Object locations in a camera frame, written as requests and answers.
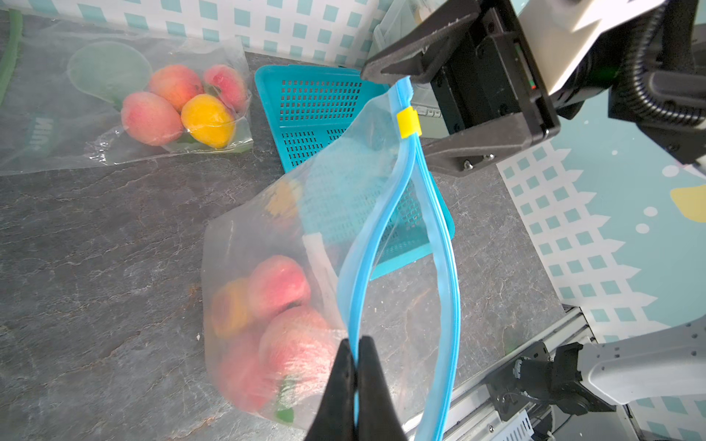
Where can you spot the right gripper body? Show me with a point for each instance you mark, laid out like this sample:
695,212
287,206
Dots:
491,74

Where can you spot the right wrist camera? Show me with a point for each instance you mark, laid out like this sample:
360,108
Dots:
560,33

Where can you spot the clear green zip-top bag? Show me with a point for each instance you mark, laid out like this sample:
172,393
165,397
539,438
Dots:
63,84

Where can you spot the orange-pink peach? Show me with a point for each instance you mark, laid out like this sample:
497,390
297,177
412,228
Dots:
177,84

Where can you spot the blue stick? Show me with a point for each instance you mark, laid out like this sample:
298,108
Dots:
413,317

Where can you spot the pink peach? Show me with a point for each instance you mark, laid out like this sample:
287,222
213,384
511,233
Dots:
231,87
150,119
242,379
276,284
299,345

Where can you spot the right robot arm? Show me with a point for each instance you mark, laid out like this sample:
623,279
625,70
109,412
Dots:
608,214

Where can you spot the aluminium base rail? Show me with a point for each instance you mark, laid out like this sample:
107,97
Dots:
562,369

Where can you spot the teal plastic basket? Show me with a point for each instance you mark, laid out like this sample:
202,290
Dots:
357,198

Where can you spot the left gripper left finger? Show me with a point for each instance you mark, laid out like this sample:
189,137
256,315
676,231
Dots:
335,419

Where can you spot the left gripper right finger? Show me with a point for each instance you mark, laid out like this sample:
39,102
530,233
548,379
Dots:
377,418

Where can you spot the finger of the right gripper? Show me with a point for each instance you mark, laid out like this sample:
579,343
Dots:
471,150
420,54

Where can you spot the yellow peach with leaf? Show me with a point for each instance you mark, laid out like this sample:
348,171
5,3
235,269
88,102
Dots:
230,310

